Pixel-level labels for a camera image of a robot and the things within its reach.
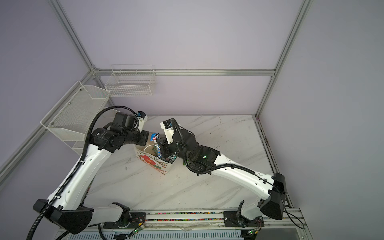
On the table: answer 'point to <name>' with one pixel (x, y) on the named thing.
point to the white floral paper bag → (151, 154)
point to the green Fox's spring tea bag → (183, 163)
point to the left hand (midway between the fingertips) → (145, 137)
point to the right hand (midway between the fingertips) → (155, 140)
